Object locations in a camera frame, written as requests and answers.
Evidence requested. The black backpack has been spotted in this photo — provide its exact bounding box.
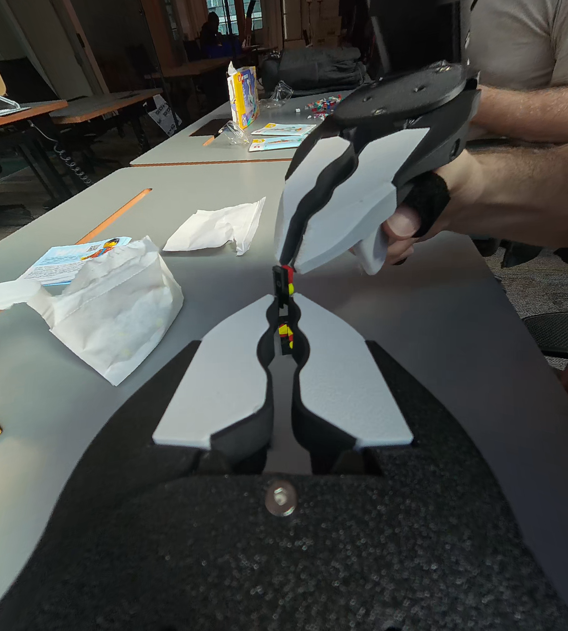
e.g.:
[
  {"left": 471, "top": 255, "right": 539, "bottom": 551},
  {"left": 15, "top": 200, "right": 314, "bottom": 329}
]
[{"left": 261, "top": 44, "right": 369, "bottom": 98}]

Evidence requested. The torn printed white paper bag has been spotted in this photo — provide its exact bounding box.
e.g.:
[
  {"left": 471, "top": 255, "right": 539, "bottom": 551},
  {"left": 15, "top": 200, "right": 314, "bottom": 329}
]
[{"left": 0, "top": 234, "right": 186, "bottom": 388}]

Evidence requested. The person's right hand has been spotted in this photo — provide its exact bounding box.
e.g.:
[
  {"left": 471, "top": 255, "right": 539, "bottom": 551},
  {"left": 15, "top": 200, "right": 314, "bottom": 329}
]
[{"left": 381, "top": 148, "right": 488, "bottom": 268}]

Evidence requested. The white blue instruction leaflet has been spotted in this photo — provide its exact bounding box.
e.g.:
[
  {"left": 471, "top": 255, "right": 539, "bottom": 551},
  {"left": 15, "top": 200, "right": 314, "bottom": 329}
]
[{"left": 19, "top": 236, "right": 134, "bottom": 290}]

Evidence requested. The small yellow white box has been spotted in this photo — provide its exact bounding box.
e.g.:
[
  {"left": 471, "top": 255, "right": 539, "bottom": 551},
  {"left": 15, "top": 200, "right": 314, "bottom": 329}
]
[{"left": 225, "top": 60, "right": 262, "bottom": 133}]

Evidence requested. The black mesh office chair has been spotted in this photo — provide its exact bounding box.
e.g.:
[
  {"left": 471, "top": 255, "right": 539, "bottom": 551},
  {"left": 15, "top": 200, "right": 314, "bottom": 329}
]
[{"left": 520, "top": 310, "right": 568, "bottom": 362}]

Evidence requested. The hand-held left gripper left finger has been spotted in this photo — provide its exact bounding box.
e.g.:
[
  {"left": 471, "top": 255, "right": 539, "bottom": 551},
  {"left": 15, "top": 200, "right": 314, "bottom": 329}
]
[{"left": 152, "top": 294, "right": 276, "bottom": 450}]

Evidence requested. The long black studded lego strip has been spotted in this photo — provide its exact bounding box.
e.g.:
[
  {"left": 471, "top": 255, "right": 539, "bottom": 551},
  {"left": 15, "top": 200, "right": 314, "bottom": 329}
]
[{"left": 269, "top": 261, "right": 298, "bottom": 357}]

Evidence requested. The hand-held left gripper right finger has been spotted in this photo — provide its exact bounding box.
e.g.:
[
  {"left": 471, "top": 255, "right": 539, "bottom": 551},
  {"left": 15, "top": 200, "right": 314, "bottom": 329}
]
[{"left": 288, "top": 294, "right": 416, "bottom": 450}]

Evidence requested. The colourful lego pile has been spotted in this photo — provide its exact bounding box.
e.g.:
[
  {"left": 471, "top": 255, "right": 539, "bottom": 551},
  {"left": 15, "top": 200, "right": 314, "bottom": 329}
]
[{"left": 303, "top": 93, "right": 350, "bottom": 118}]

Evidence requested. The small colourful leaflet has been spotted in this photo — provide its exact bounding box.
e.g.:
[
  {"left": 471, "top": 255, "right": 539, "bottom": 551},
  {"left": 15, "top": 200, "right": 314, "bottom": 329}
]
[
  {"left": 249, "top": 121, "right": 320, "bottom": 140},
  {"left": 247, "top": 134, "right": 310, "bottom": 154}
]

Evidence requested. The person's right forearm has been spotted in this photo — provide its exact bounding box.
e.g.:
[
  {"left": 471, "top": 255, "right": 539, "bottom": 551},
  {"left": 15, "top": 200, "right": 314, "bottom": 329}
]
[{"left": 466, "top": 136, "right": 568, "bottom": 249}]

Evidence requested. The long wood edged desk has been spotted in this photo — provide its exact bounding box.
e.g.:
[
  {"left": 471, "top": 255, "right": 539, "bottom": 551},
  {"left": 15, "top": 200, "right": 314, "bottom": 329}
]
[{"left": 0, "top": 86, "right": 165, "bottom": 180}]

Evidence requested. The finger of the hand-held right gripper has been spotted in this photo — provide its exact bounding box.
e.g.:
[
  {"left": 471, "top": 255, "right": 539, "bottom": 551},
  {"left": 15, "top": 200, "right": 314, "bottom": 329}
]
[
  {"left": 290, "top": 126, "right": 431, "bottom": 276},
  {"left": 273, "top": 135, "right": 359, "bottom": 266}
]

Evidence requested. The large plain white paper bag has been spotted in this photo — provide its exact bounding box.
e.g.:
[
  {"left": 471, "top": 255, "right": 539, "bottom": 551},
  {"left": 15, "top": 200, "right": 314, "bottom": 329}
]
[{"left": 162, "top": 197, "right": 268, "bottom": 258}]

